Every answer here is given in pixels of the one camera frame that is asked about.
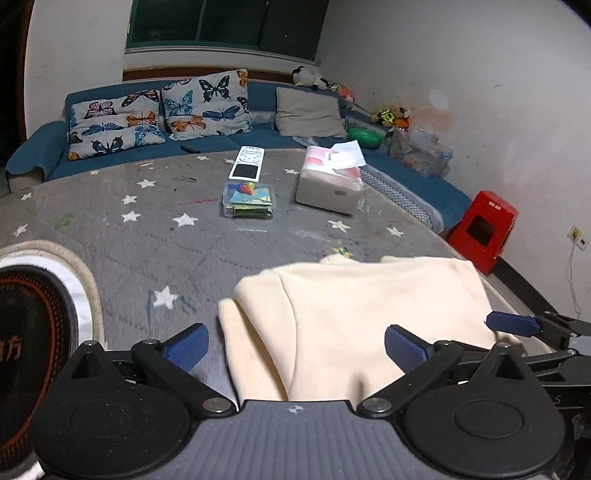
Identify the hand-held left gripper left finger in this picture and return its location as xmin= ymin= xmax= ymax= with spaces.
xmin=69 ymin=323 xmax=234 ymax=416

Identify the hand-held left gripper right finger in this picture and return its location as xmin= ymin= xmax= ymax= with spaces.
xmin=358 ymin=324 xmax=526 ymax=416

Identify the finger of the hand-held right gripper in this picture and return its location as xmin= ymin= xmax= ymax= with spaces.
xmin=486 ymin=311 xmax=575 ymax=344
xmin=522 ymin=348 xmax=583 ymax=374

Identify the cream garment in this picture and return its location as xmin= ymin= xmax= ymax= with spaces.
xmin=217 ymin=255 xmax=522 ymax=402

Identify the grey star tablecloth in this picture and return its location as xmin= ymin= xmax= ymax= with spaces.
xmin=0 ymin=147 xmax=583 ymax=416

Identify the red plastic stool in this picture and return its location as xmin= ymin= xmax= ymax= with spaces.
xmin=445 ymin=191 xmax=519 ymax=276

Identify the black round induction cooktop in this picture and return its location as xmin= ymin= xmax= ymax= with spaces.
xmin=0 ymin=265 xmax=79 ymax=480

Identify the small clear plastic box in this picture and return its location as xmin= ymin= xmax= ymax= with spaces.
xmin=222 ymin=181 xmax=276 ymax=220

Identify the tissue pack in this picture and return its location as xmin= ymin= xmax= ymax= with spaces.
xmin=295 ymin=145 xmax=365 ymax=215

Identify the large clear storage box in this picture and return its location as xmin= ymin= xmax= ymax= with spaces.
xmin=390 ymin=126 xmax=454 ymax=178

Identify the white remote control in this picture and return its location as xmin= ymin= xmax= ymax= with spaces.
xmin=228 ymin=145 xmax=267 ymax=181

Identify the white paper slip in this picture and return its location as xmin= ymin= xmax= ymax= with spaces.
xmin=325 ymin=141 xmax=368 ymax=168

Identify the green bowl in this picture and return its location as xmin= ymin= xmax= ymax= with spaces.
xmin=347 ymin=127 xmax=385 ymax=149

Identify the butterfly print pillow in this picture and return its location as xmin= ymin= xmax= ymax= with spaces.
xmin=67 ymin=89 xmax=166 ymax=161
xmin=161 ymin=69 xmax=254 ymax=141

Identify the blue sofa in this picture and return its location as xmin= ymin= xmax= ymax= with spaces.
xmin=4 ymin=79 xmax=472 ymax=234

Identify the beige pillow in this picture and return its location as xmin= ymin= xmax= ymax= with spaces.
xmin=276 ymin=87 xmax=348 ymax=139

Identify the pink orange plush toy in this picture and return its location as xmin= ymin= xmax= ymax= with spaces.
xmin=325 ymin=82 xmax=358 ymax=104

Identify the black white plush toy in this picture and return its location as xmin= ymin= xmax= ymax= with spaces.
xmin=292 ymin=67 xmax=328 ymax=90

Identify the window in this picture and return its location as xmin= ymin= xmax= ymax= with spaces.
xmin=124 ymin=0 xmax=331 ymax=61

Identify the wall socket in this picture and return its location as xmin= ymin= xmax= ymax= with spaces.
xmin=567 ymin=224 xmax=591 ymax=252

